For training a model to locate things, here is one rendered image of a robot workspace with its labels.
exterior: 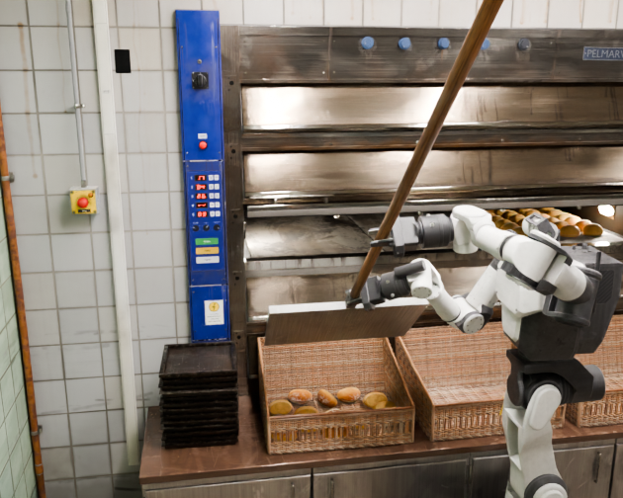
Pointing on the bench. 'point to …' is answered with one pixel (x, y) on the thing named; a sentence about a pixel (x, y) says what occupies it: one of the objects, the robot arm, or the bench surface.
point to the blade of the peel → (340, 321)
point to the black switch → (200, 80)
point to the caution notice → (214, 312)
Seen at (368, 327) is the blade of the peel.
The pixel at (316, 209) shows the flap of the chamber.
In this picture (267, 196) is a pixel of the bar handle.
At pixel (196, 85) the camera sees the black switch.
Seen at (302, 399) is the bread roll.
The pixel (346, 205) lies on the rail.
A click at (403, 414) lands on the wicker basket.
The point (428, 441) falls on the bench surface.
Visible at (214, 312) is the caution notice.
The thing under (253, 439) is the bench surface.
